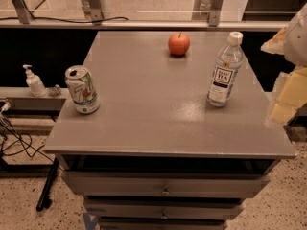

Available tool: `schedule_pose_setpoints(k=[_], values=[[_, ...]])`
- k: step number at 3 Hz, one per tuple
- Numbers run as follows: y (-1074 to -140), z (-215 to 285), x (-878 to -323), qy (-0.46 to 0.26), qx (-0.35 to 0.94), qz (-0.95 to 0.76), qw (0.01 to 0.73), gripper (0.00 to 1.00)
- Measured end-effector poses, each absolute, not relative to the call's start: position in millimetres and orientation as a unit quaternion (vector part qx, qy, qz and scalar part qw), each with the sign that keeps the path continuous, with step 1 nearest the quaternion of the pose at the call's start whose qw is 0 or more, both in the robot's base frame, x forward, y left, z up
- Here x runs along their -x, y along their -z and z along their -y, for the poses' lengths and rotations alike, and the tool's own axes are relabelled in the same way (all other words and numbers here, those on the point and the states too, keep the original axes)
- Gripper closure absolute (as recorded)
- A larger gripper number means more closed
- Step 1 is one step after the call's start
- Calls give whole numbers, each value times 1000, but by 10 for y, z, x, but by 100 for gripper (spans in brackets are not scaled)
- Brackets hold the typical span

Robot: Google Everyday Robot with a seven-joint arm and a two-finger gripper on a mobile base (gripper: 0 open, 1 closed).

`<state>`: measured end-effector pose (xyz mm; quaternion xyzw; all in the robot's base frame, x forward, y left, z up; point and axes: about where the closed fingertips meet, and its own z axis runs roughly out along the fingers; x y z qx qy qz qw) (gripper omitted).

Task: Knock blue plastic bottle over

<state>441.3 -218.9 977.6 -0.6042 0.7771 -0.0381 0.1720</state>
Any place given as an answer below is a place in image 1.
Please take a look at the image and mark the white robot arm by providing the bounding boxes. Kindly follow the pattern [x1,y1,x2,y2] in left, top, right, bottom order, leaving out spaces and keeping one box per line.
[284,4,307,66]

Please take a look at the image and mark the clear plastic tea bottle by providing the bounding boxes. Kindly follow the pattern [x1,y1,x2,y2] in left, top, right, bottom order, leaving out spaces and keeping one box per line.
[207,32,244,107]

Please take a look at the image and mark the white pump dispenser bottle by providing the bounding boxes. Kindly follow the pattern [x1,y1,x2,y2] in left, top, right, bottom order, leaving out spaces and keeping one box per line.
[23,64,47,97]

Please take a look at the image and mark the grey drawer cabinet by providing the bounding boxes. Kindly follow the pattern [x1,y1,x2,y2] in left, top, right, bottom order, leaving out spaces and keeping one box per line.
[45,32,295,226]

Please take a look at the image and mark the red apple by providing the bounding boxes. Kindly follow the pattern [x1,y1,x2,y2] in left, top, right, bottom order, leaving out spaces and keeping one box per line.
[168,33,190,57]

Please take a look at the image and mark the white green soda can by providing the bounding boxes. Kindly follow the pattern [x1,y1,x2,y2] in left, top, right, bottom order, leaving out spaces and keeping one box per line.
[65,65,100,114]

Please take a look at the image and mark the small crumpled foil object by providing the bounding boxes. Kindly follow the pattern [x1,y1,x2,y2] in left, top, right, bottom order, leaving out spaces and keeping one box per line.
[48,84,61,97]

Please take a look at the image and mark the top grey drawer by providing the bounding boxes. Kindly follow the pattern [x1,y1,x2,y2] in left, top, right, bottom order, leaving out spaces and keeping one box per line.
[62,172,270,198]

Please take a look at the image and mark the grey drawer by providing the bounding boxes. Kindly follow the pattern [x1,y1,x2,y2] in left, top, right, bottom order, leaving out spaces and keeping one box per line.
[62,172,270,198]
[99,220,226,230]
[84,199,244,220]

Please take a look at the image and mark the middle grey drawer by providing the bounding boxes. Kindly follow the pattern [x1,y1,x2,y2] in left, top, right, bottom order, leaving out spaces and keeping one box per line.
[84,199,244,220]

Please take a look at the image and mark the bottom grey drawer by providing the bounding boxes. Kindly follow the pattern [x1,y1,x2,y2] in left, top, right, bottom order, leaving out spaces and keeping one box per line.
[99,220,226,230]

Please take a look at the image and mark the black metal stand leg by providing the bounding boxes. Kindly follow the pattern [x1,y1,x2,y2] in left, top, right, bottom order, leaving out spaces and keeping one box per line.
[36,158,59,212]

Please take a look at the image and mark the black floor cables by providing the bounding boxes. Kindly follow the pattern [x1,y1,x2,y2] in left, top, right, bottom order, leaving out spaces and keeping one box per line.
[0,101,56,164]

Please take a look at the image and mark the black cable on ledge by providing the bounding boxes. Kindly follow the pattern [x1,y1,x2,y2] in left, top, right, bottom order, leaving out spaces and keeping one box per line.
[0,15,130,25]

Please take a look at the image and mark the grey metal window rail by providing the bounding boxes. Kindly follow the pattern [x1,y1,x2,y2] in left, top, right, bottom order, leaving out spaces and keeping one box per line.
[0,17,289,32]

